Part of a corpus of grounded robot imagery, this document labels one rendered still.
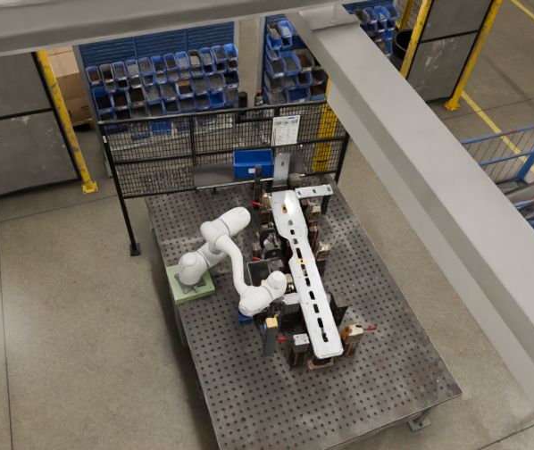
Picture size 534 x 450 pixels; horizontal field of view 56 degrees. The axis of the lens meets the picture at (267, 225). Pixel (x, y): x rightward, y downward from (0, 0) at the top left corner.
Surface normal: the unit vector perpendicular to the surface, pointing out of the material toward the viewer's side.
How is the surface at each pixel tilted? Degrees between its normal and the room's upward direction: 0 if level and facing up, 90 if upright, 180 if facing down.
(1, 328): 0
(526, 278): 0
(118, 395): 0
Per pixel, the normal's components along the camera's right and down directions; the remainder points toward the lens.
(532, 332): -0.94, 0.25
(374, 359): 0.05, -0.61
